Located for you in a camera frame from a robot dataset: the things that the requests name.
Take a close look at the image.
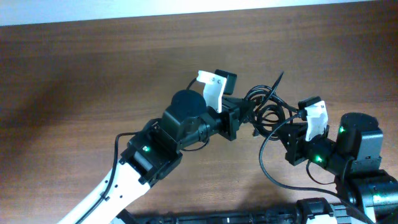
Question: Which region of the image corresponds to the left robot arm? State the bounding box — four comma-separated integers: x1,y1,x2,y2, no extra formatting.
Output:
61,90,254,223

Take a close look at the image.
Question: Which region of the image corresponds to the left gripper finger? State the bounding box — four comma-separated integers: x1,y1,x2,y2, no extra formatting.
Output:
222,97,255,117
239,110,252,124

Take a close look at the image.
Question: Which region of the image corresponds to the right camera black cable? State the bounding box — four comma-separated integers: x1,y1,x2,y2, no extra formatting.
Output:
258,113,374,224

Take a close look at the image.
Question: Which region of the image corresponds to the left camera black cable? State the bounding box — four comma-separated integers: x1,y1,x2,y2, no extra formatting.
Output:
74,77,200,224

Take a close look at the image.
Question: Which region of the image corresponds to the black USB cable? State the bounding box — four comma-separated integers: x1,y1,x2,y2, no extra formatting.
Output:
244,71,301,141

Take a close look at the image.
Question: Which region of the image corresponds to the camera black cable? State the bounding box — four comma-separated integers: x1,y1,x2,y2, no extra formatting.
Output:
258,113,374,224
74,77,200,224

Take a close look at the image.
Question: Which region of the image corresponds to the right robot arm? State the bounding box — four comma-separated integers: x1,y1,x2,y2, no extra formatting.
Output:
276,113,397,223

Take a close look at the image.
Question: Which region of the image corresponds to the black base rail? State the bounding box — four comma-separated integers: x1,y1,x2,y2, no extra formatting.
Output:
111,198,356,224

